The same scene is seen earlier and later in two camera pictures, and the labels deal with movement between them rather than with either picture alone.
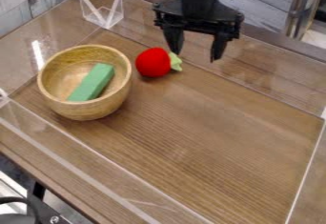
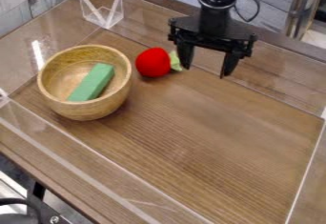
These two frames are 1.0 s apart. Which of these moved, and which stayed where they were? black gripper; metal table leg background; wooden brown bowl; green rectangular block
Moved: black gripper
Stayed: green rectangular block; wooden brown bowl; metal table leg background
